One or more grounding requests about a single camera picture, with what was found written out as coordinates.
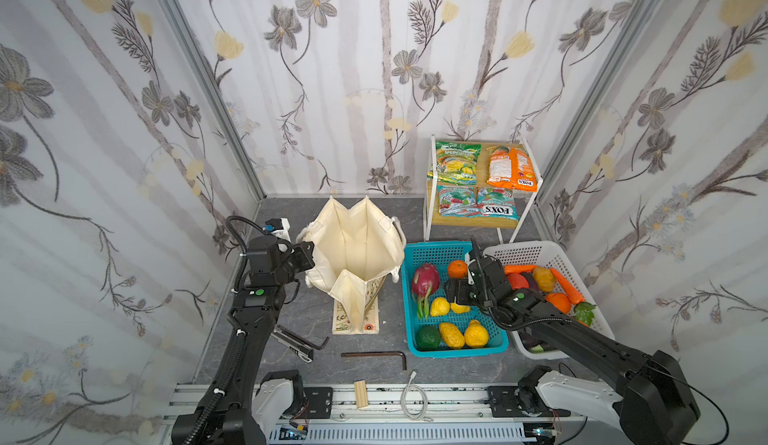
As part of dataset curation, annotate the large yellow citrus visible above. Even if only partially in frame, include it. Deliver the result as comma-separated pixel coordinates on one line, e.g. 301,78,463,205
464,319,490,349

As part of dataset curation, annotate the cherry mint candy bag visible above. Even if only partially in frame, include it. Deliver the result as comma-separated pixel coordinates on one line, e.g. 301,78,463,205
437,185,480,217

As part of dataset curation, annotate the green avocado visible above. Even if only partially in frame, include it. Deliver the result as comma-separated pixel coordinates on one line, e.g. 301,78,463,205
415,325,442,351

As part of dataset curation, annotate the Fox's mint blossom candy bag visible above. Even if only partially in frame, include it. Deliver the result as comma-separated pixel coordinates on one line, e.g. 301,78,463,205
477,187,519,221

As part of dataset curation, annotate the white coiled cable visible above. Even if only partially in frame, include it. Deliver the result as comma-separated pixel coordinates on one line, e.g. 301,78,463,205
399,370,434,423

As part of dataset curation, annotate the red tomato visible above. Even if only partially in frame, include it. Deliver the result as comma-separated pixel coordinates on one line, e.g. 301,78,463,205
507,273,530,290

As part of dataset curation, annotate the yellow potato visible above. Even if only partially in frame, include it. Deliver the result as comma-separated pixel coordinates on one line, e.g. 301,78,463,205
532,267,558,294

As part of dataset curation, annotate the green lemon candy bag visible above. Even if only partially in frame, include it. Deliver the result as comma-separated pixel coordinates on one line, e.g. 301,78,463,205
435,140,482,185

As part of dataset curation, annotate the orange candy bag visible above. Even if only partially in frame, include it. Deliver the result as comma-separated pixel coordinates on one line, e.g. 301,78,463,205
487,144,538,193

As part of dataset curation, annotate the orange bell pepper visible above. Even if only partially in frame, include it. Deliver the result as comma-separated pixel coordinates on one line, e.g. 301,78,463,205
545,293,572,314

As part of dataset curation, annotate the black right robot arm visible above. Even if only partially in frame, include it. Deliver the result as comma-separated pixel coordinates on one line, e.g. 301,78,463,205
449,240,701,444

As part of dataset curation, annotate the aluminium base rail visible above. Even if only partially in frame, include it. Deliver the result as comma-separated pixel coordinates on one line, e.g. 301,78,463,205
160,382,601,445

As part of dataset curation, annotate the large black allen key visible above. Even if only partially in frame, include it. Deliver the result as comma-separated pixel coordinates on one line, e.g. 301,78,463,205
340,350,408,371

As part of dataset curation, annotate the purple eggplant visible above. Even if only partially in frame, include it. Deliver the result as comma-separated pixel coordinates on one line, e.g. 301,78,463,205
518,332,556,354

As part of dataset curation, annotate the orange tangerine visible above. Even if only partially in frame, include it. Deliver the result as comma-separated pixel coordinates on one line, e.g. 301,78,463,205
447,260,469,280

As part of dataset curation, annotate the orange carrot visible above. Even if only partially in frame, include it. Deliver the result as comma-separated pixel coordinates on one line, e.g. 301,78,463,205
550,268,585,305
504,264,537,275

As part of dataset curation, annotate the teal plastic basket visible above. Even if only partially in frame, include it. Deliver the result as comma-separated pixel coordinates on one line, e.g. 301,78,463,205
401,241,509,358

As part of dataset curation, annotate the small yellow lemon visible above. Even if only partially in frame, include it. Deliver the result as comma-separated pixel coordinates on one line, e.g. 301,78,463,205
450,303,471,314

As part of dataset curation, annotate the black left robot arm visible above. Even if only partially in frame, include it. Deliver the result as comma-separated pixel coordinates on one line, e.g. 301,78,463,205
171,235,315,444

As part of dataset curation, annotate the floral canvas tote bag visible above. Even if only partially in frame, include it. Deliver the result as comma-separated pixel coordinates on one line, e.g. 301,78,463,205
298,197,407,335

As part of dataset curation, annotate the black metal clamp tool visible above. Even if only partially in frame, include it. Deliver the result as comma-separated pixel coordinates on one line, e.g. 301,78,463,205
271,325,330,363

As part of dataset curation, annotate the small wooden block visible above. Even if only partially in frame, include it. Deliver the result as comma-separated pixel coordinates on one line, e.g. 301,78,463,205
353,380,369,409

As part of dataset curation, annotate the white wooden shelf rack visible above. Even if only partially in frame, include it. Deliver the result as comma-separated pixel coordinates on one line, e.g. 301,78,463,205
422,134,544,244

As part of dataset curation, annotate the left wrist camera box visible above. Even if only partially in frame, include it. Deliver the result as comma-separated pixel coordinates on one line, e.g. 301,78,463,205
264,218,291,241

